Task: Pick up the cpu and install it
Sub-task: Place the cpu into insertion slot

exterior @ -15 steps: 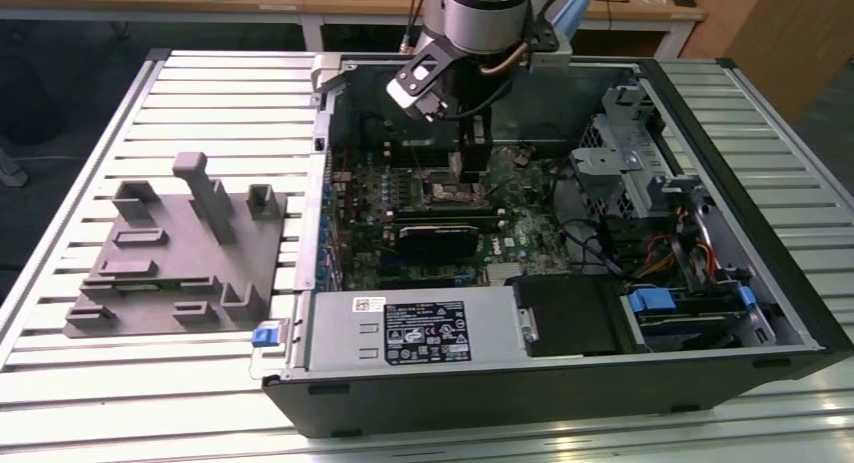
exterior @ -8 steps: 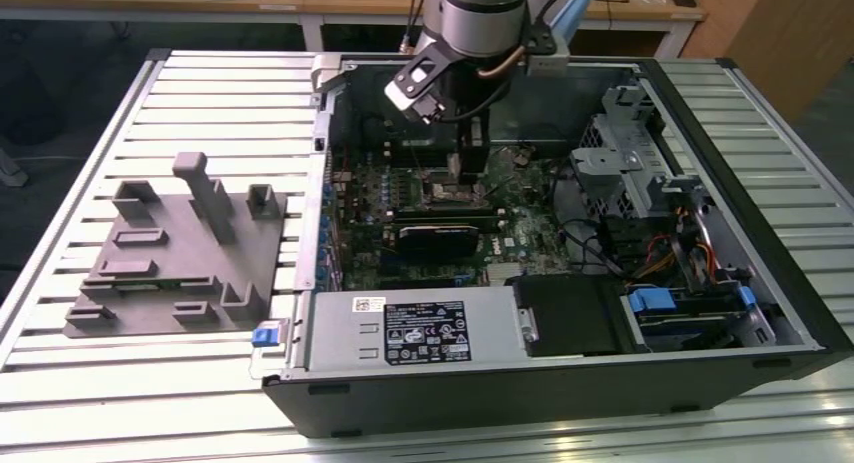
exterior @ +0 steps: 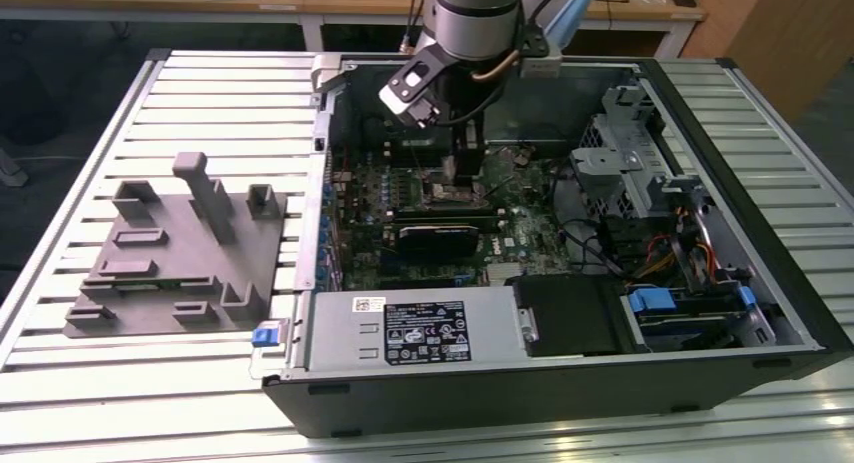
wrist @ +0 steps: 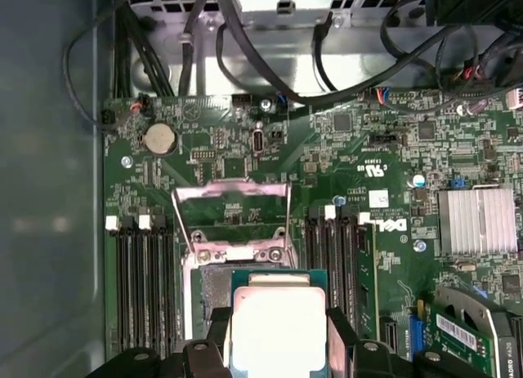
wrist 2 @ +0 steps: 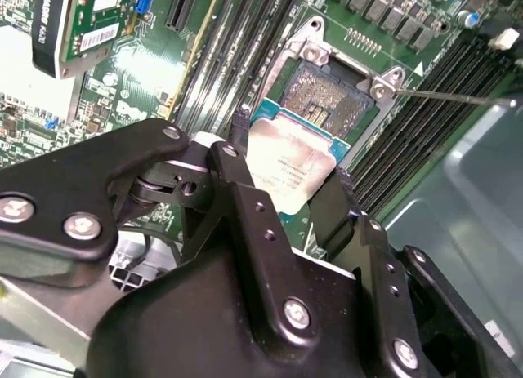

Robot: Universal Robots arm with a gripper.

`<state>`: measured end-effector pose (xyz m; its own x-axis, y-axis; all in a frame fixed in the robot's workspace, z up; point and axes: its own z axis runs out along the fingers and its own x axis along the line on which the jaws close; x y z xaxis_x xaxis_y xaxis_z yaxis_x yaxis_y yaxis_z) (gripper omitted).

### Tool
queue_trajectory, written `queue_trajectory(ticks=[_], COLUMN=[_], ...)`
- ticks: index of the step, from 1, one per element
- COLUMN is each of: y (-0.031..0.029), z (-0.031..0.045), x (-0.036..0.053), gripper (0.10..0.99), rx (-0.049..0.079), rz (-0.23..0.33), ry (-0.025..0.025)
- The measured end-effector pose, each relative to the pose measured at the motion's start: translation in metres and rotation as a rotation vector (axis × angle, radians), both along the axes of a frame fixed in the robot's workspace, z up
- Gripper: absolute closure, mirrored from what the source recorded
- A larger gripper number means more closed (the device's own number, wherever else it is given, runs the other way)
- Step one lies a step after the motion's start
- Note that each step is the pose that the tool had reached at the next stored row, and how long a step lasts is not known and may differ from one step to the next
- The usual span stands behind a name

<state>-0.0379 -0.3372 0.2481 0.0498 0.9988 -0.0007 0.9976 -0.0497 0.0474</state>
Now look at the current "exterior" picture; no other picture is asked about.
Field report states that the metal socket cover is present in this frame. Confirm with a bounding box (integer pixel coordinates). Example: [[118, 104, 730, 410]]
[[480, 143, 528, 173]]

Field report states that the CPU socket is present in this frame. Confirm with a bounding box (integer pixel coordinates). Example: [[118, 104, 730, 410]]
[[413, 166, 483, 207]]

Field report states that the silver perforated drive cage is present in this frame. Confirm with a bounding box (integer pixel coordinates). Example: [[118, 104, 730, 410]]
[[552, 85, 679, 224]]

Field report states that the green motherboard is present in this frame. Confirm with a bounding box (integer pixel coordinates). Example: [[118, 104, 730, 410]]
[[319, 142, 575, 292]]

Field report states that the black graphics card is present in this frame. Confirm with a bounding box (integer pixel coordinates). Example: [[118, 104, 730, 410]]
[[392, 222, 480, 258]]

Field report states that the silver case corner latch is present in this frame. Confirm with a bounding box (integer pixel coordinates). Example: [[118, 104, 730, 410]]
[[309, 52, 348, 92]]

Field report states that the small silver heatsink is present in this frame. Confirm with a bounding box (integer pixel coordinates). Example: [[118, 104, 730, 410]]
[[485, 262, 528, 285]]

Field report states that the wooden desk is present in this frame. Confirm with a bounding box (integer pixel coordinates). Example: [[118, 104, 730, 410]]
[[0, 0, 708, 59]]

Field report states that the small silver metal latch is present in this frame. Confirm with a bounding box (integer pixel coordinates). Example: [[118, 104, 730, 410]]
[[515, 306, 539, 343]]

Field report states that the black plastic shroud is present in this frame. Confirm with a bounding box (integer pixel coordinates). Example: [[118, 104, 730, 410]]
[[507, 274, 633, 360]]

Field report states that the blue disk carrier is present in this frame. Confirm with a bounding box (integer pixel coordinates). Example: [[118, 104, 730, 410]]
[[624, 285, 748, 329]]

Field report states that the silver power supply with label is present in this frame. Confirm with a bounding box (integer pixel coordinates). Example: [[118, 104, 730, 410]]
[[283, 287, 528, 379]]

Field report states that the grey parts rack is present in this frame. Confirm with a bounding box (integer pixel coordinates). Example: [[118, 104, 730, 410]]
[[60, 151, 289, 339]]

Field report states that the blue case latch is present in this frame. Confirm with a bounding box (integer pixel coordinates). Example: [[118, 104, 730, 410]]
[[251, 321, 280, 348]]

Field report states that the wooden cabinet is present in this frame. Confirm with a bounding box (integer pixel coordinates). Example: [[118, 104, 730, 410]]
[[683, 0, 854, 122]]

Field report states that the black open PC case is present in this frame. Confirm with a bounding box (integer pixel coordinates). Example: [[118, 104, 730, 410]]
[[247, 47, 854, 439]]

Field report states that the silver disk bay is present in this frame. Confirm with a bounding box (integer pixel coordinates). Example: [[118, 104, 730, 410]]
[[616, 280, 788, 357]]

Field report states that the grey metal stand foot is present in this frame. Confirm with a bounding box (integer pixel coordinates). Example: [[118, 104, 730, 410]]
[[0, 145, 29, 188]]

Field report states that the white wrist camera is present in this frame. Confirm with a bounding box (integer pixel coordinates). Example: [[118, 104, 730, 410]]
[[377, 60, 445, 130]]

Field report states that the black wire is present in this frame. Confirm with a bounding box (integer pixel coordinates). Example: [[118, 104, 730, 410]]
[[557, 217, 625, 277]]

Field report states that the yellow wire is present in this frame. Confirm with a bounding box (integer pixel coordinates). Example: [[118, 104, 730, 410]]
[[632, 250, 675, 282]]

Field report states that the orange wire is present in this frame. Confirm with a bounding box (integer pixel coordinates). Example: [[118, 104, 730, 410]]
[[690, 237, 722, 287]]

